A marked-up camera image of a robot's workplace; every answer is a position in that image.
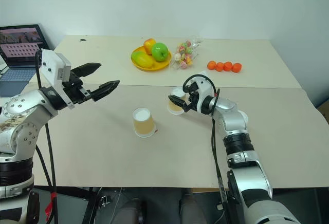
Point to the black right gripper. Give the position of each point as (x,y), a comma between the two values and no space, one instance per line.
(196,102)

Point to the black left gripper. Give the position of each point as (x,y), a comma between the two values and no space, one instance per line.
(77,93)

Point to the tan paper cup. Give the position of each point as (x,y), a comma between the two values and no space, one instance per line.
(143,123)
(174,108)

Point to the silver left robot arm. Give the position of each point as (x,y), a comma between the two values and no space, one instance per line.
(23,105)

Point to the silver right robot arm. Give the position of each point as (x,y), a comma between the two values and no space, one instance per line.
(232,122)

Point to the yellow plate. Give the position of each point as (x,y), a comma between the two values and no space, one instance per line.
(156,66)

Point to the clear bag of candies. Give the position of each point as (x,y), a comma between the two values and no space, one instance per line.
(183,54)

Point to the orange bottle cap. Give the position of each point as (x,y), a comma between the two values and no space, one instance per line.
(211,65)
(237,67)
(228,66)
(219,66)

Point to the yellow green mango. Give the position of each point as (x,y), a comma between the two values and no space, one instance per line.
(142,59)

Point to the green apple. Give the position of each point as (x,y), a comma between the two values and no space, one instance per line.
(160,52)

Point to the orange yellow apple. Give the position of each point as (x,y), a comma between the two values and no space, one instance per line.
(149,44)

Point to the open laptop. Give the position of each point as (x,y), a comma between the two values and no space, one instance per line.
(19,54)

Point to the small metal latch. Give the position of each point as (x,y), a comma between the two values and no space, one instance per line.
(105,200)

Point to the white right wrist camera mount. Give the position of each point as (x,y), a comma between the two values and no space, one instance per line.
(204,86)

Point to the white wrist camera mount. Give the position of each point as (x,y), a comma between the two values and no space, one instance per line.
(51,64)
(204,86)

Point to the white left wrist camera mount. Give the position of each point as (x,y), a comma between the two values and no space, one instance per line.
(51,64)

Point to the black table frame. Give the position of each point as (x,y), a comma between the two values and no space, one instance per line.
(91,203)

